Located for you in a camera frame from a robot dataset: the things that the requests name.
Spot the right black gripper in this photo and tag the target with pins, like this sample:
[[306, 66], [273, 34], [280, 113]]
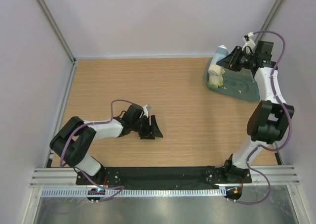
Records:
[[231, 61]]

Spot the front aluminium rail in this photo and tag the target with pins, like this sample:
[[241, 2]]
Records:
[[66, 177]]

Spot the clear blue plastic tray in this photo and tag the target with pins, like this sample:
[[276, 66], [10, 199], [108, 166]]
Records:
[[240, 85]]

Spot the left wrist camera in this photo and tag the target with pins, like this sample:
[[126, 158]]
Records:
[[133, 113]]

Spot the right aluminium frame post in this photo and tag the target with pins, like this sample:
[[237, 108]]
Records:
[[251, 38]]

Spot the aluminium frame post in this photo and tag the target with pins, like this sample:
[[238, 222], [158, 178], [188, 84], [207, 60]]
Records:
[[49, 17], [251, 38]]

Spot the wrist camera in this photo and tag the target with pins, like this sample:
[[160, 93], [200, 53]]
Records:
[[263, 54], [133, 113]]

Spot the blue orange dotted towel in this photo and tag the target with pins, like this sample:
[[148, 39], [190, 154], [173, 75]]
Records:
[[220, 53]]

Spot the yellow green patterned towel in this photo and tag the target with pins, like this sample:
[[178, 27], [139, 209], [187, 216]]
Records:
[[216, 80]]

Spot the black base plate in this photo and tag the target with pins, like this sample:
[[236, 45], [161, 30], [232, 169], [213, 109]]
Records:
[[139, 175]]

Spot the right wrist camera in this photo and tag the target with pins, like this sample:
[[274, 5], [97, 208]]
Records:
[[263, 54]]

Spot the left aluminium frame post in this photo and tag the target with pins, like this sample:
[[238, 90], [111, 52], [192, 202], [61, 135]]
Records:
[[49, 17]]

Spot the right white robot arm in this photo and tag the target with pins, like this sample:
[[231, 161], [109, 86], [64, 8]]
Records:
[[271, 119]]

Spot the white slotted cable duct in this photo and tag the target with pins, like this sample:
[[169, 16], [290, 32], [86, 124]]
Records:
[[90, 192]]

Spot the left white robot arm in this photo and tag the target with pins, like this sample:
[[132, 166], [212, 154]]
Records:
[[73, 141]]

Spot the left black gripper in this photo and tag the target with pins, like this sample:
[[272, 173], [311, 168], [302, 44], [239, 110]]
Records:
[[150, 131]]

